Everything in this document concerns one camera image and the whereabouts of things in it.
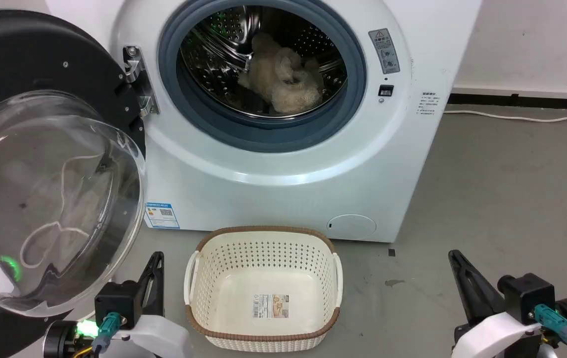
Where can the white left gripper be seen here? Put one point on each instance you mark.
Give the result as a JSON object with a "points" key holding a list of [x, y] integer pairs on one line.
{"points": [[159, 335]]}

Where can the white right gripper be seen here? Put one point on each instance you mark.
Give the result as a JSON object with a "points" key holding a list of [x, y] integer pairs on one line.
{"points": [[492, 335]]}

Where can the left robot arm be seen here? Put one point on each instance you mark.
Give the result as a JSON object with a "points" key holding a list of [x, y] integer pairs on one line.
{"points": [[62, 340]]}

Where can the white front-load washing machine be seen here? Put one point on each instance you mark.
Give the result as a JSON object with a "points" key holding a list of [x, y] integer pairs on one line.
{"points": [[273, 194]]}

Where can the chrome door hinge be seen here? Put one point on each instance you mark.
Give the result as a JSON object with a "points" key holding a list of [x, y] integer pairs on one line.
{"points": [[138, 74]]}

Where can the washer door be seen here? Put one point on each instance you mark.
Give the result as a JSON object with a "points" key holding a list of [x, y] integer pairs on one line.
{"points": [[25, 64]]}

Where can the blue energy label sticker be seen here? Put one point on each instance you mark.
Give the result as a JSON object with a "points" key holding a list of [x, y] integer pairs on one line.
{"points": [[162, 215]]}

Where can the cream perforated laundry basket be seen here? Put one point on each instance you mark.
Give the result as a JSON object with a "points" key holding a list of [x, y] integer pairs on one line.
{"points": [[263, 278]]}

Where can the paper product label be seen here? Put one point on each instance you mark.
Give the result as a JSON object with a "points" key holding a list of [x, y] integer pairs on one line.
{"points": [[270, 306]]}

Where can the round white filter cover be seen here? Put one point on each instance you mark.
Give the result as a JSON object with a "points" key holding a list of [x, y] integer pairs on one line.
{"points": [[351, 225]]}

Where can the small printed text sticker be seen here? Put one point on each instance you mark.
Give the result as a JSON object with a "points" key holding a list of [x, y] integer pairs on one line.
{"points": [[428, 103]]}

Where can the steel perforated drum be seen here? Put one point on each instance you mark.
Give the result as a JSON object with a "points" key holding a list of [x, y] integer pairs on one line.
{"points": [[214, 54]]}

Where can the beige fluffy plush garment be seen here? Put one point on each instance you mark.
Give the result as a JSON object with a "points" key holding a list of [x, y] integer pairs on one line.
{"points": [[283, 79]]}

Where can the grey warning sticker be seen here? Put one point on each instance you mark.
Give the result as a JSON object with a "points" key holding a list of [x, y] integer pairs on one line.
{"points": [[384, 50]]}

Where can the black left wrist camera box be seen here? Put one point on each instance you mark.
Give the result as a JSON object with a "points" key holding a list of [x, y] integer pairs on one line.
{"points": [[117, 301]]}

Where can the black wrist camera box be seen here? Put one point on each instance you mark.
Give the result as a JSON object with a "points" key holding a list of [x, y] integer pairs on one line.
{"points": [[117, 301], [529, 296]]}

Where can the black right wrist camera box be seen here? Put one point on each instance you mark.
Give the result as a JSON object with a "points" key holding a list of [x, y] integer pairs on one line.
{"points": [[529, 296]]}

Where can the black wall baseboard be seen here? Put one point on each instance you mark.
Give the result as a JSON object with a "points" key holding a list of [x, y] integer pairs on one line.
{"points": [[522, 99]]}

